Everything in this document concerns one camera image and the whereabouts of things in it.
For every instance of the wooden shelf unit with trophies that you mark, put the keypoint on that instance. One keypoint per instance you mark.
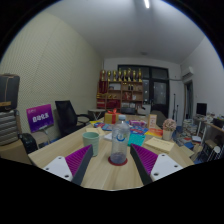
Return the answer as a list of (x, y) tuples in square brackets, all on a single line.
[(120, 95)]

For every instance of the white wall air conditioner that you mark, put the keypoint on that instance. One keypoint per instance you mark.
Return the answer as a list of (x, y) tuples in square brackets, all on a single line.
[(187, 71)]

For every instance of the long wooden side desk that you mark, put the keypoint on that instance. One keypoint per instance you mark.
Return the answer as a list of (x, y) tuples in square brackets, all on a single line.
[(215, 126)]

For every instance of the grey armchair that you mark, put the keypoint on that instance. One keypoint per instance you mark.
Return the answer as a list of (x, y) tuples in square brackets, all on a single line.
[(161, 117)]

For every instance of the teal book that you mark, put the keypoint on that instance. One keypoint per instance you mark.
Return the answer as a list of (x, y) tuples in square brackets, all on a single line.
[(136, 140)]

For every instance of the small orange white carton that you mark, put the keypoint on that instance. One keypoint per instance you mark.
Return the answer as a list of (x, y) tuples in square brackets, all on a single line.
[(152, 121)]

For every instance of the purple sign board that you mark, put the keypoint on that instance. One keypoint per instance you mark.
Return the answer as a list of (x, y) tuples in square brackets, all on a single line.
[(40, 118)]

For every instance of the black tripod stand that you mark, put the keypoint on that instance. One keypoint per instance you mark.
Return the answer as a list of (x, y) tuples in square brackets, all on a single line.
[(173, 106)]

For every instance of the blue and red book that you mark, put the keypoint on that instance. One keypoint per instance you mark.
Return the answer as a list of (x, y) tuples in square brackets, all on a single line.
[(99, 125)]

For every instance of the small white side table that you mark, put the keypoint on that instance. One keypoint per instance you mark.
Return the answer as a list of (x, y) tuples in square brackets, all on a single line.
[(96, 111)]

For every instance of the grey ribbed suitcase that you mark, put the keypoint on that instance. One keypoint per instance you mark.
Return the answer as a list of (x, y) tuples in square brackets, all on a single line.
[(8, 128)]

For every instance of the dark bag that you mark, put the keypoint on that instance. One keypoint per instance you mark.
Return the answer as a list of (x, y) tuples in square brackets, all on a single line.
[(9, 91)]

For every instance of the clear plastic water bottle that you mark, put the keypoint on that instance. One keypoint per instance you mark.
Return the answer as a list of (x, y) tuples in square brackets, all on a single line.
[(120, 140)]

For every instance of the pale green cup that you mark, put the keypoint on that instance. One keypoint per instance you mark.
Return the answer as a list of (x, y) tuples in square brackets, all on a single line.
[(91, 143)]

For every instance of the black office chair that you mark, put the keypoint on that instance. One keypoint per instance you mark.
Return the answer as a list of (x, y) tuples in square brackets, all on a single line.
[(28, 143), (66, 116)]

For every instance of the black computer monitor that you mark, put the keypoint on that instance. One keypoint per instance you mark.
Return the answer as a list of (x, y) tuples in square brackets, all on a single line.
[(201, 109)]

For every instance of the pink flowers in white pot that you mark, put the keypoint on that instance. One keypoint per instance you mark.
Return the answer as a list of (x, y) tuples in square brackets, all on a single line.
[(169, 126)]

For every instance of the dark glass double door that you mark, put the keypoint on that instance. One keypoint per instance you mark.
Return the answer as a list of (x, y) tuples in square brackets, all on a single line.
[(160, 91)]

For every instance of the yellow gift box red ribbon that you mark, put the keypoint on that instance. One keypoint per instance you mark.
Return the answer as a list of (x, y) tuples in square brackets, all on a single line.
[(111, 118)]

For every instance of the long ceiling light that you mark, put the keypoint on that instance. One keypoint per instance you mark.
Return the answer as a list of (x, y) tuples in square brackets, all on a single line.
[(146, 3)]

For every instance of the pink flat box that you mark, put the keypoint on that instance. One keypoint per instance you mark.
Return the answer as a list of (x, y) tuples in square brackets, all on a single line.
[(137, 123)]

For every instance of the flat round red coaster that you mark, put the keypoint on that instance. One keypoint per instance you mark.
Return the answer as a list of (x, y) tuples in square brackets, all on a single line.
[(111, 163)]

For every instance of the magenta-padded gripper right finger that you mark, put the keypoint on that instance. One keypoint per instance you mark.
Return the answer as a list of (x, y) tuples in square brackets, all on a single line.
[(146, 160)]

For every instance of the white round stool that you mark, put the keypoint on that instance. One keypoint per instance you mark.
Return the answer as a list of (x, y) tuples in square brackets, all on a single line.
[(218, 150)]

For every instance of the yellow paper envelope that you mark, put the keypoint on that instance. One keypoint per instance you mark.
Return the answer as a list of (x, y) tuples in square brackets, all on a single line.
[(159, 145), (95, 130)]

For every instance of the orange book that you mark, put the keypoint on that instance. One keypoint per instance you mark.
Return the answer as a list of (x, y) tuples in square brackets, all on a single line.
[(154, 132)]

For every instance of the white printed booklet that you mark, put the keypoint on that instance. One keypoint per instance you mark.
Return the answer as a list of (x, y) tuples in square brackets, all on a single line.
[(108, 136)]

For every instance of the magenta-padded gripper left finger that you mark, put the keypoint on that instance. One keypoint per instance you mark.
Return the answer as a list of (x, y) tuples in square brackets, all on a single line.
[(78, 160)]

